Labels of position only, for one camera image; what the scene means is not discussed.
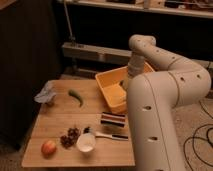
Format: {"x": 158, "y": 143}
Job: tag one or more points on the yellow plastic tray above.
{"x": 113, "y": 93}

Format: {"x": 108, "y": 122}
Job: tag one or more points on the background shelf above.
{"x": 140, "y": 7}

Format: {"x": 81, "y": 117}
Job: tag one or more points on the green chili pepper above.
{"x": 77, "y": 96}

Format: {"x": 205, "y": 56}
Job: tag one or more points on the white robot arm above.
{"x": 159, "y": 81}

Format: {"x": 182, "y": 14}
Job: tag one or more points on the wooden board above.
{"x": 53, "y": 122}

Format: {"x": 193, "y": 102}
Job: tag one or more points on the grey metal rail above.
{"x": 100, "y": 53}

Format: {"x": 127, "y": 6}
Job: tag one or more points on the red yellow apple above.
{"x": 48, "y": 148}

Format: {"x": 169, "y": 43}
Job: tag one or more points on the metal stand pole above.
{"x": 71, "y": 36}

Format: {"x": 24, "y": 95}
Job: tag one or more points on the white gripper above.
{"x": 135, "y": 65}

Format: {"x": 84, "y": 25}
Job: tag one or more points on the bunch of red grapes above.
{"x": 70, "y": 138}

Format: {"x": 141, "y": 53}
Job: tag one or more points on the white bowl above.
{"x": 86, "y": 142}

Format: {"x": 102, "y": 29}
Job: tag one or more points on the striped ceramic cup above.
{"x": 113, "y": 119}

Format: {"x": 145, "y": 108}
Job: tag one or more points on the crumpled grey cloth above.
{"x": 46, "y": 95}

